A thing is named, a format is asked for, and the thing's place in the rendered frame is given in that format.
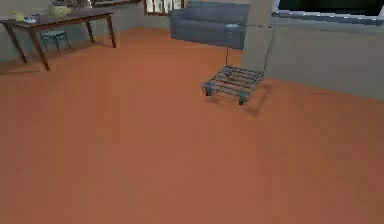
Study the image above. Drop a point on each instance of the grey metal wheeled cart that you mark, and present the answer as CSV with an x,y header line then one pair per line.
x,y
233,80

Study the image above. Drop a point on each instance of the blue-grey sofa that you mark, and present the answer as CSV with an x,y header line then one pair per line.
x,y
210,25

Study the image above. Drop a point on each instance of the brown framed window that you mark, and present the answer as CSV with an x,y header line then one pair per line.
x,y
163,6

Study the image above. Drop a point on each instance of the teal metal stool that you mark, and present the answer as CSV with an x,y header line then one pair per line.
x,y
53,35

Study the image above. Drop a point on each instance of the dark brown wooden table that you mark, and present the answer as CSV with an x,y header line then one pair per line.
x,y
63,18

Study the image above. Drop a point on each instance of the yellow-green plant pot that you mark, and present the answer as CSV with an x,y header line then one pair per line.
x,y
60,10

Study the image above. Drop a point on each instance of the white and blue dish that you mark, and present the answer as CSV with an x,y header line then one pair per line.
x,y
30,20

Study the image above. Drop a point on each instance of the small yellow-green cup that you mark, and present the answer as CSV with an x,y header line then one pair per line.
x,y
19,15

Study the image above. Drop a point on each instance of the dark brown wall shelf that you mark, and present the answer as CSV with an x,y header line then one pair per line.
x,y
113,2

